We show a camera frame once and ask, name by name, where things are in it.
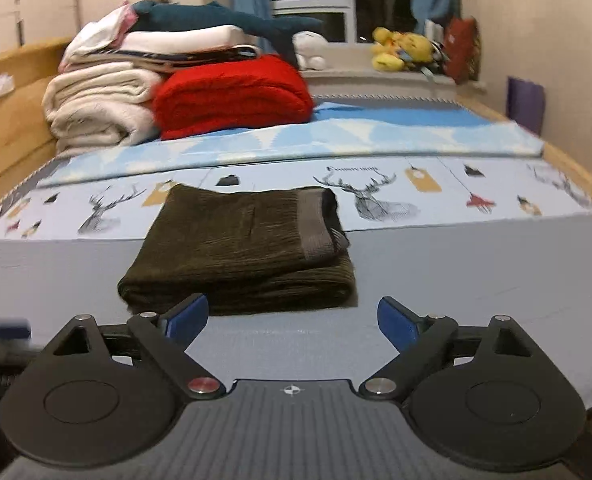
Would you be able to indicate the white folded cloth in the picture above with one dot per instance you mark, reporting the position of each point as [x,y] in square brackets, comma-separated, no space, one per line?
[185,40]

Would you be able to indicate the yellow plush toys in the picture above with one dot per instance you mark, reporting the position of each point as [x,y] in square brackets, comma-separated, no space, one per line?
[401,50]

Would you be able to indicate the dark brown blanket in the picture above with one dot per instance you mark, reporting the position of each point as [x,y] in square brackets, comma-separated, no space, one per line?
[235,245]

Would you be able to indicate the white plush toy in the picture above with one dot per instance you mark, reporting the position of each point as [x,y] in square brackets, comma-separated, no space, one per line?
[310,50]

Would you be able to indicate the blue shark plush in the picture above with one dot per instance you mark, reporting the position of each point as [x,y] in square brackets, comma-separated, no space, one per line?
[210,17]

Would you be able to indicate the wooden headboard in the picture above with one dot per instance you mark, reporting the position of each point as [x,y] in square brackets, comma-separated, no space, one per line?
[10,140]

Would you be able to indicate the light blue patterned blanket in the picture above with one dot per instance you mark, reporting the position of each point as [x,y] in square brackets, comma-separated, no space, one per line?
[326,145]

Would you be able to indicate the white windowsill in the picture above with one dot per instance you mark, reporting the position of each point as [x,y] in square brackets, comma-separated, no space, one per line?
[366,80]

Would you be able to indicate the red folded blanket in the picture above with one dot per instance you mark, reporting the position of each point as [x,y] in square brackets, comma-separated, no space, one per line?
[230,97]

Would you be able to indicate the wooden bed frame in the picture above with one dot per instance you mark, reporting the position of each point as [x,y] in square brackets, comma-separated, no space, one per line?
[566,165]

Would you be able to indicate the grey bed sheet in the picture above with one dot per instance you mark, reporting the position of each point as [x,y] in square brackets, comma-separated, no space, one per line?
[476,280]

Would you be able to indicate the purple mat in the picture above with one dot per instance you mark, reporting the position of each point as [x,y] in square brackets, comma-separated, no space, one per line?
[526,105]

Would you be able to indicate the cream folded blanket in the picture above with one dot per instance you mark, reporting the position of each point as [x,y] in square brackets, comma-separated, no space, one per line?
[100,105]

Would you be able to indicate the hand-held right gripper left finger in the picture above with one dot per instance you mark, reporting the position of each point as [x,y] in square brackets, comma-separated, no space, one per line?
[188,317]

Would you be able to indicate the dark patterned folded cloth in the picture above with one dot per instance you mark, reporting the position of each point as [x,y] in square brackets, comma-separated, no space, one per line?
[200,56]

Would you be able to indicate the pink and white cloth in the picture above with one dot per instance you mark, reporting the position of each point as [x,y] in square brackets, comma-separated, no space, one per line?
[100,35]

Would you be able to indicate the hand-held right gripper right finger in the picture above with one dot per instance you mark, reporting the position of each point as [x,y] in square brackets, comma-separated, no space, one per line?
[398,322]

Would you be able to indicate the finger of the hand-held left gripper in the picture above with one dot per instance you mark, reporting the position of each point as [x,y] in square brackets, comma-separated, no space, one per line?
[0,330]

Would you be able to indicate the red cushion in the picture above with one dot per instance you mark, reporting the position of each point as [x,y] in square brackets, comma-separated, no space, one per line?
[461,50]

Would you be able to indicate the deer printed bed sheet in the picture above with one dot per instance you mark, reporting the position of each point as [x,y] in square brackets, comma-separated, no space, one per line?
[451,190]

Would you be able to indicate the white window frame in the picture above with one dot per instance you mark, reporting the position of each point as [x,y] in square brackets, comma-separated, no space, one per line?
[311,4]

